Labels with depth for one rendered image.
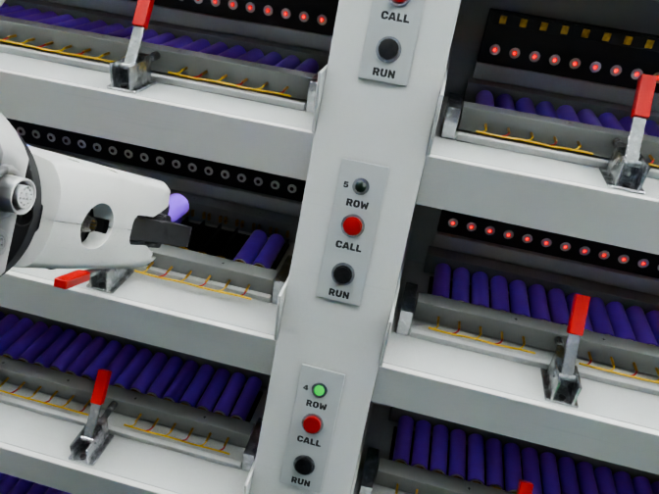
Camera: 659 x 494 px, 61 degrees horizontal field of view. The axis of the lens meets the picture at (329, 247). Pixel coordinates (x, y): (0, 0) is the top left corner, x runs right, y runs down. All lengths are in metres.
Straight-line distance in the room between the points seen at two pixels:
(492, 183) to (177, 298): 0.31
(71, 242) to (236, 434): 0.43
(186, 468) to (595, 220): 0.46
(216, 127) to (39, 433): 0.39
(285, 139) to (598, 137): 0.27
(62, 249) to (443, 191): 0.32
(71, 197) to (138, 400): 0.46
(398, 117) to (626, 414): 0.32
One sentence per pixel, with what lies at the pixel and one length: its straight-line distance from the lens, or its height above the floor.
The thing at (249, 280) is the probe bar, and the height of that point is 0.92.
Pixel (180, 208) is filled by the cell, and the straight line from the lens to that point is 0.45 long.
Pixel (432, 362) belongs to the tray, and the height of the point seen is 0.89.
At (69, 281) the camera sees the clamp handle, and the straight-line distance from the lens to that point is 0.52.
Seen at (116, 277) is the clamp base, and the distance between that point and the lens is 0.58.
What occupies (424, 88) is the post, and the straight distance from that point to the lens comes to 0.47.
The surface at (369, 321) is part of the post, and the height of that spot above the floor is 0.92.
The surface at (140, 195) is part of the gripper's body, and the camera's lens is 0.29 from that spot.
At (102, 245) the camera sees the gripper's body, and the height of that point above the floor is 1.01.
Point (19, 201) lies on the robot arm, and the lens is 0.23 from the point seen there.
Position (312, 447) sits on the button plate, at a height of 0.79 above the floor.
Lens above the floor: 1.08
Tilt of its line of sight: 12 degrees down
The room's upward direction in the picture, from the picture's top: 11 degrees clockwise
